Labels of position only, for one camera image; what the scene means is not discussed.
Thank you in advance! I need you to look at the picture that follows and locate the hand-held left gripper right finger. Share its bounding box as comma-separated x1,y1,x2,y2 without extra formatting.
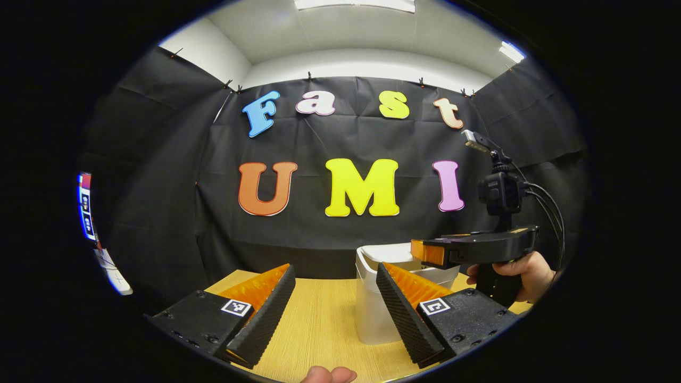
376,262,519,369

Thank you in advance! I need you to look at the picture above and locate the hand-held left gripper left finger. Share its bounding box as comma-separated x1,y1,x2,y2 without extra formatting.
145,263,296,370

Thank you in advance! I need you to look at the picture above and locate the white desktop garbage bin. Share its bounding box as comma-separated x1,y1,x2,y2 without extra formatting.
355,243,461,345

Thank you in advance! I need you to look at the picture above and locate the wooden desktop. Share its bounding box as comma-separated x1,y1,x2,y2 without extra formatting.
205,269,535,383

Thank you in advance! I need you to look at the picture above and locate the small ceiling light panel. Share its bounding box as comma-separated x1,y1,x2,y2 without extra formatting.
499,41,526,64

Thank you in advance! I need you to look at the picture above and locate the white side table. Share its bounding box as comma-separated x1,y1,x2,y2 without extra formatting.
95,248,134,296

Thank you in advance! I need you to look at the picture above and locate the computer monitor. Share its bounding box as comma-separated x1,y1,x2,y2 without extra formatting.
77,171,97,243

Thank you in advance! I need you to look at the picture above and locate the long ceiling light panel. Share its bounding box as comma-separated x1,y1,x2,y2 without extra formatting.
294,0,416,14

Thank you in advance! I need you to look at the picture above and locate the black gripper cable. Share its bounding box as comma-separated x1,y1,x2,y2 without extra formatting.
524,182,566,269

